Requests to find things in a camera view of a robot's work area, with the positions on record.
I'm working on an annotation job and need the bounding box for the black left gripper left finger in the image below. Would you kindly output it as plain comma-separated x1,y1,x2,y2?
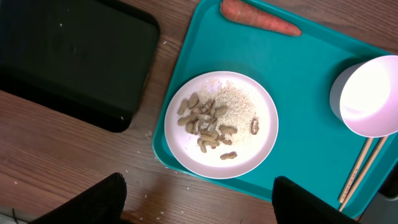
31,172,127,224

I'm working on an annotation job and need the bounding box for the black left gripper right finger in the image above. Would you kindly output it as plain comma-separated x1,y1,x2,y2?
272,176,358,224

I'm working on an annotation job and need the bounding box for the wooden chopstick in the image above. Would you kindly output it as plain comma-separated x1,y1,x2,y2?
338,138,373,203
338,136,388,212

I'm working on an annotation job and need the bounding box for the pink bowl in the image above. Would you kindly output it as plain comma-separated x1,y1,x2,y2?
329,55,397,138

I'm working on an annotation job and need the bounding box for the grey dishwasher rack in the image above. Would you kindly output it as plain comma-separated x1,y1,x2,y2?
359,164,397,224

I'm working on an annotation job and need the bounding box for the teal serving tray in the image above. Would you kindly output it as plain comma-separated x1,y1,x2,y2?
164,1,384,208

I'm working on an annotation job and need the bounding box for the white round plate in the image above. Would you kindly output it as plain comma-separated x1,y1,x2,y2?
164,71,279,179

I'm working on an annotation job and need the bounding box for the peanut shells pile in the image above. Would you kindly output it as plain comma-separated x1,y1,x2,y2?
177,90,258,161

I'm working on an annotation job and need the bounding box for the black plastic tray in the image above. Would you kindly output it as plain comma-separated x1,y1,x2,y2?
1,0,160,133

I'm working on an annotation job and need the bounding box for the orange carrot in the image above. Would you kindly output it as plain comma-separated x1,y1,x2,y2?
220,0,302,36

